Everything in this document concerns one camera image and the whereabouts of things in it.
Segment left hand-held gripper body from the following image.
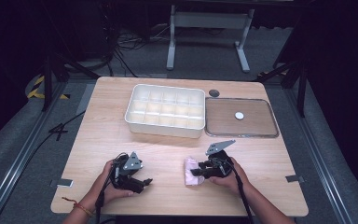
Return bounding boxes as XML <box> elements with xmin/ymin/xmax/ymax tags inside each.
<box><xmin>110</xmin><ymin>151</ymin><xmax>145</xmax><ymax>189</ymax></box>

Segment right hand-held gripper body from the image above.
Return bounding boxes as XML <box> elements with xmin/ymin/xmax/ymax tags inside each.
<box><xmin>205</xmin><ymin>139</ymin><xmax>237</xmax><ymax>179</ymax></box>

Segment pink sock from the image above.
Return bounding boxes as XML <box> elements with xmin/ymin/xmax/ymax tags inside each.
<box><xmin>183</xmin><ymin>156</ymin><xmax>207</xmax><ymax>188</ymax></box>

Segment person's right hand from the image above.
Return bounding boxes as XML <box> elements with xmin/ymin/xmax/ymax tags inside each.
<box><xmin>208</xmin><ymin>156</ymin><xmax>251</xmax><ymax>197</ymax></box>

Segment person's left hand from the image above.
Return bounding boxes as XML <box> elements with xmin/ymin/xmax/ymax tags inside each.
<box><xmin>88</xmin><ymin>159</ymin><xmax>135</xmax><ymax>208</ymax></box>

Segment grey tape piece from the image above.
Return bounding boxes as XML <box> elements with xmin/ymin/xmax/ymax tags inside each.
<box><xmin>49</xmin><ymin>178</ymin><xmax>75</xmax><ymax>189</ymax></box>
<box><xmin>285</xmin><ymin>175</ymin><xmax>305</xmax><ymax>184</ymax></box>

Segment white divided storage box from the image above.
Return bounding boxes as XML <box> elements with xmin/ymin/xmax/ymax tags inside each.
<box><xmin>124</xmin><ymin>83</ymin><xmax>207</xmax><ymax>139</ymax></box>

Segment black metal stand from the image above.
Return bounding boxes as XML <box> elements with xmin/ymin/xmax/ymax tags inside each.
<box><xmin>41</xmin><ymin>50</ymin><xmax>101</xmax><ymax>112</ymax></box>
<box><xmin>254</xmin><ymin>58</ymin><xmax>310</xmax><ymax>119</ymax></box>

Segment yellow black hazard tape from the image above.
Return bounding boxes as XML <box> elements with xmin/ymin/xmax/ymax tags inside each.
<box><xmin>27</xmin><ymin>75</ymin><xmax>71</xmax><ymax>101</ymax></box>

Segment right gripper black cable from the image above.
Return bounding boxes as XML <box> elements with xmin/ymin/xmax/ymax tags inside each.
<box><xmin>217</xmin><ymin>158</ymin><xmax>255</xmax><ymax>224</ymax></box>

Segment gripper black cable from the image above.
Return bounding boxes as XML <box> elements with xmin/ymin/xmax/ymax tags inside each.
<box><xmin>94</xmin><ymin>152</ymin><xmax>129</xmax><ymax>224</ymax></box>
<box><xmin>217</xmin><ymin>158</ymin><xmax>255</xmax><ymax>224</ymax></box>

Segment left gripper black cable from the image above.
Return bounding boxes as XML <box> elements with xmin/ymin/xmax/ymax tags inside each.
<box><xmin>94</xmin><ymin>152</ymin><xmax>129</xmax><ymax>224</ymax></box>

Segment red string bracelet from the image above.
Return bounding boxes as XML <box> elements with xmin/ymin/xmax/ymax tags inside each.
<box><xmin>62</xmin><ymin>196</ymin><xmax>95</xmax><ymax>218</ymax></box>

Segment thin black floor cable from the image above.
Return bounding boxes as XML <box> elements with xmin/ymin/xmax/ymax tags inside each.
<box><xmin>27</xmin><ymin>110</ymin><xmax>87</xmax><ymax>157</ymax></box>

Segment aluminium floor rail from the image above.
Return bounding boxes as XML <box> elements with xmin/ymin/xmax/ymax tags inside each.
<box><xmin>0</xmin><ymin>81</ymin><xmax>69</xmax><ymax>224</ymax></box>
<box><xmin>283</xmin><ymin>87</ymin><xmax>357</xmax><ymax>224</ymax></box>

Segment bundle of black floor cables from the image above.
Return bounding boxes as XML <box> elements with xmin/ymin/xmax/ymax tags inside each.
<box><xmin>103</xmin><ymin>18</ymin><xmax>172</xmax><ymax>78</ymax></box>

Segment white metal table frame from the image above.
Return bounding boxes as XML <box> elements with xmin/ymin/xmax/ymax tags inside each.
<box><xmin>166</xmin><ymin>4</ymin><xmax>255</xmax><ymax>74</ymax></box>

